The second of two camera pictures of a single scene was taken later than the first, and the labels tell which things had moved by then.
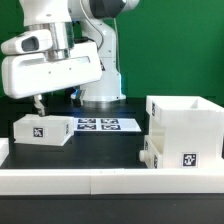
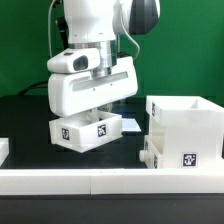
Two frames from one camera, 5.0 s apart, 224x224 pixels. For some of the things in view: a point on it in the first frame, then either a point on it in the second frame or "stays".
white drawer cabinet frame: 192,131 stays
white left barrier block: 4,149 stays
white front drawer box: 151,155 stays
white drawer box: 33,129 to 83,132
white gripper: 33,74 to 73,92
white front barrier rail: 108,181 stays
